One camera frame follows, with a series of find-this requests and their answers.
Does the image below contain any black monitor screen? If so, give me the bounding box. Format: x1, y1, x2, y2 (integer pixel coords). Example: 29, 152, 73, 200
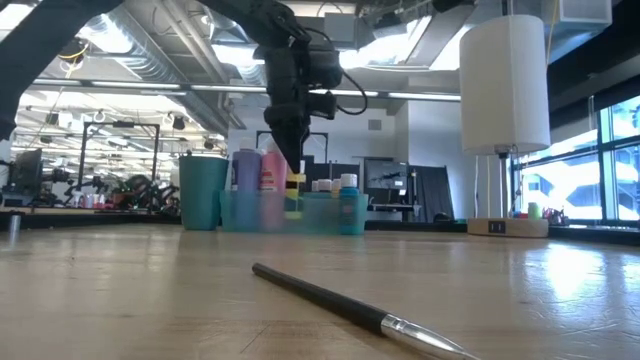
363, 158, 409, 191

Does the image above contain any black metal gantry frame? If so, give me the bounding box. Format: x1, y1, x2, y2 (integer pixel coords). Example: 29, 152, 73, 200
77, 121, 162, 211

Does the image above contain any black office partition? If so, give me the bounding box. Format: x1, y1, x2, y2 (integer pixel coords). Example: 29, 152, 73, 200
302, 154, 361, 194

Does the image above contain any cerulean blue paint bottle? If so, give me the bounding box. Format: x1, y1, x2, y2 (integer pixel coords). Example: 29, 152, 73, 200
338, 173, 361, 236

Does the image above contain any teal plastic cup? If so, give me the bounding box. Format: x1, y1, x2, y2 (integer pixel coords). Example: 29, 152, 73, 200
178, 154, 230, 232

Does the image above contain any black computer monitor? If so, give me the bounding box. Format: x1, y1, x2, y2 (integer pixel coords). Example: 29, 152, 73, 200
12, 148, 45, 194

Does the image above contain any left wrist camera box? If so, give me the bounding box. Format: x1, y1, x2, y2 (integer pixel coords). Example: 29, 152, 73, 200
306, 91, 339, 121

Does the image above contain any long ceiling light bar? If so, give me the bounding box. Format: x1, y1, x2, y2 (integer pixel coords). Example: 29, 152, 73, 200
32, 78, 462, 102

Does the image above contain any white shade table lamp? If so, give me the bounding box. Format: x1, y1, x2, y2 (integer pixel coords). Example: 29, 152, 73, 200
458, 13, 552, 239

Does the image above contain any teal translucent plastic bin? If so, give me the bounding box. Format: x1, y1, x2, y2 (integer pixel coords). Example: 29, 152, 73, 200
219, 191, 370, 237

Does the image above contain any silver metal post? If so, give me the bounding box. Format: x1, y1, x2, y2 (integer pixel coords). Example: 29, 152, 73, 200
8, 213, 22, 246

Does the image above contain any grey ceiling box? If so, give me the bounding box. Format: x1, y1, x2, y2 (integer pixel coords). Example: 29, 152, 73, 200
324, 12, 359, 43

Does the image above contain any window with black frame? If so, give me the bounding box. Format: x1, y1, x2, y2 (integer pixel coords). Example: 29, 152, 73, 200
509, 92, 640, 226

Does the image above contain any large purple paint bottle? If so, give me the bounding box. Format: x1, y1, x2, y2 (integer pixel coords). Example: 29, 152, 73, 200
232, 148, 263, 194

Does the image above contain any yellow black ceiling fixture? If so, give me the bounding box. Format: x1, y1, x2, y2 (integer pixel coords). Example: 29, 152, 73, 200
58, 39, 92, 66

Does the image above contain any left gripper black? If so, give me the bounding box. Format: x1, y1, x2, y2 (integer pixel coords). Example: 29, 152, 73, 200
254, 27, 346, 175

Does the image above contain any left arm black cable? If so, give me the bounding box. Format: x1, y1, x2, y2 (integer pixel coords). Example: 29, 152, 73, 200
303, 27, 370, 117

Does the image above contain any thin black paint brush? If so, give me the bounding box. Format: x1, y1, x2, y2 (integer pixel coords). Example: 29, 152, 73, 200
251, 262, 479, 360

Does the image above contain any large pink paint bottle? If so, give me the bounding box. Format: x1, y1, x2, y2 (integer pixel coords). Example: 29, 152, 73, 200
260, 149, 290, 194

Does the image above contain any black aluminium table frame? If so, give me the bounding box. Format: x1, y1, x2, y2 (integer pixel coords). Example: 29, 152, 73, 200
0, 209, 640, 247

